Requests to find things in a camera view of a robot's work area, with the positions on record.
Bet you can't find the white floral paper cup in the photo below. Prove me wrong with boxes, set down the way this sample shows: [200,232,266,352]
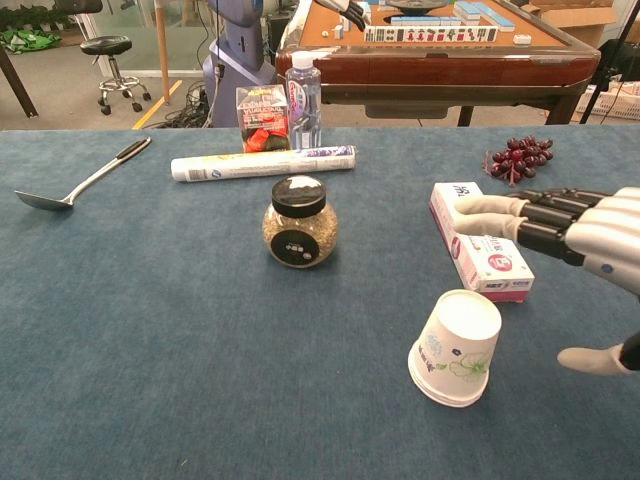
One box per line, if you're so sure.
[407,288,503,409]

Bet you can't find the green bag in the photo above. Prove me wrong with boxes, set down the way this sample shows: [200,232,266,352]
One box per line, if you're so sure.
[0,28,62,55]

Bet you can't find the black floor cable bundle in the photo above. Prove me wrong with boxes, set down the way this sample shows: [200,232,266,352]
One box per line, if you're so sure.
[144,82,216,130]

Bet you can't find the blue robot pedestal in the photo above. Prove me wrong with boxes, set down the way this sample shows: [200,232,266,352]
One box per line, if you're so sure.
[202,0,278,129]

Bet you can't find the dark red grape bunch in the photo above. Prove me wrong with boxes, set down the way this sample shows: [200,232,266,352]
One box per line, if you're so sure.
[482,134,555,188]

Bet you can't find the black silver background robot hand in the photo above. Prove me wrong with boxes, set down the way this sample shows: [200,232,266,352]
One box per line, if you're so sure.
[314,0,374,32]

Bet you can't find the mahjong tile row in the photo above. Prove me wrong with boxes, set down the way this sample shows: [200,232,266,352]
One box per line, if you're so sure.
[363,25,500,44]

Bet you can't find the brown cardboard box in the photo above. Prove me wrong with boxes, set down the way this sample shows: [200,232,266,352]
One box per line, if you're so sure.
[519,0,621,49]

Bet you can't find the white plastic wrap roll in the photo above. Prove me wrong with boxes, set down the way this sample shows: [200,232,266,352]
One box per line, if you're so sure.
[170,144,358,184]

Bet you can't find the brown mahjong table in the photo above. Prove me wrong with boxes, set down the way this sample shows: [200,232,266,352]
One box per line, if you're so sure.
[275,0,602,127]

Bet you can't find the wooden pole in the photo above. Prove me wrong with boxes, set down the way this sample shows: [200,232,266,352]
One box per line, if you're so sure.
[153,0,172,105]

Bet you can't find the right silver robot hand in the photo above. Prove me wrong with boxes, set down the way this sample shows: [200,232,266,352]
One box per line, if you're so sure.
[453,186,640,376]

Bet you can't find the black tripod stand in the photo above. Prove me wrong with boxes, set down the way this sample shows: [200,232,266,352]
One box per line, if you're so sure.
[579,0,640,125]

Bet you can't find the clear water bottle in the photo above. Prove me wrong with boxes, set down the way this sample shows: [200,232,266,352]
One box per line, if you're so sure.
[284,50,323,150]

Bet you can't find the steel ladle black handle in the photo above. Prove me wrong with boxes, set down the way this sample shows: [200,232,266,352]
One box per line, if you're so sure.
[13,136,153,212]

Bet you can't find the white pink toothpaste box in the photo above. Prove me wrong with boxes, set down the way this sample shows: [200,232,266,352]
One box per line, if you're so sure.
[428,181,536,304]

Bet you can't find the glass jar black lid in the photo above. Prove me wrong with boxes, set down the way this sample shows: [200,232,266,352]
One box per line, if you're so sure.
[261,175,341,270]

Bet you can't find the white plastic crate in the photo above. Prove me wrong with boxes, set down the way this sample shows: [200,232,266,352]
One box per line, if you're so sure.
[574,82,640,121]

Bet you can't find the black rolling stool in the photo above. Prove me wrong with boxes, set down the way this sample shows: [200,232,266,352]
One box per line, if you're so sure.
[79,35,152,116]

